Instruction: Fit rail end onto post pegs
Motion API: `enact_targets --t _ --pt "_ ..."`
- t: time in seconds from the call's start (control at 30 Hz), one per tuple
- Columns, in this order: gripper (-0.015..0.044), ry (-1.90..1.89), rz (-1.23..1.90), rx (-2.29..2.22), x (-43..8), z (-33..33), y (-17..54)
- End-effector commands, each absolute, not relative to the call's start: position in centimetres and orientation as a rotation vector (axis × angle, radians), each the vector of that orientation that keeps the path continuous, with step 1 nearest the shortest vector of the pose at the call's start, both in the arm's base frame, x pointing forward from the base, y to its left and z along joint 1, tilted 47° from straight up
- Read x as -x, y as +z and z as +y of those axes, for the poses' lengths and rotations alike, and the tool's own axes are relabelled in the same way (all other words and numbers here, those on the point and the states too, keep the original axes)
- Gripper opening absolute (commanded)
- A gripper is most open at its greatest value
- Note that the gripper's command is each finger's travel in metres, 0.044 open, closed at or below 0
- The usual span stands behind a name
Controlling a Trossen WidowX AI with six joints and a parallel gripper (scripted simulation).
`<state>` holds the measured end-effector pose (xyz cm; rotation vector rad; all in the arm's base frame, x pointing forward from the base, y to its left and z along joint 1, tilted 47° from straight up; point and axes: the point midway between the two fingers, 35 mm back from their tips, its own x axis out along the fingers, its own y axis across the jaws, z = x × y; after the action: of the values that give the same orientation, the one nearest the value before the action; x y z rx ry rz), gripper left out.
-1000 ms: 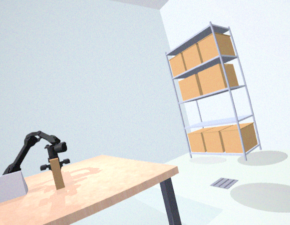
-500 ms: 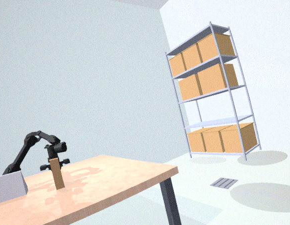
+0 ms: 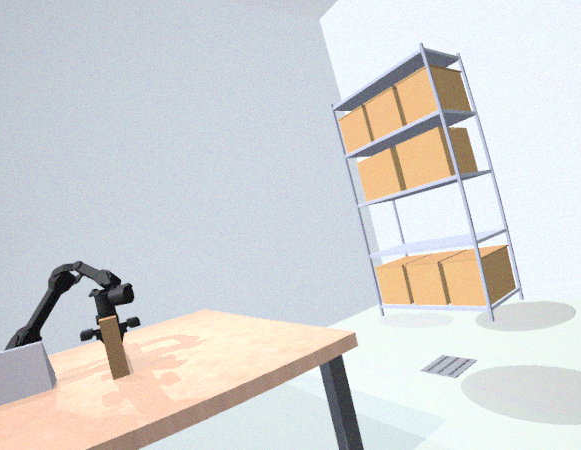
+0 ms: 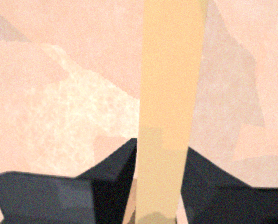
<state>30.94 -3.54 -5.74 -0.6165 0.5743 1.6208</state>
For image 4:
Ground long tan wooden rail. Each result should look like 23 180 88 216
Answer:
135 0 208 224

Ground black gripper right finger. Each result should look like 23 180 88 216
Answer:
180 146 278 224

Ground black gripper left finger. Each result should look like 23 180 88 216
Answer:
0 138 137 224

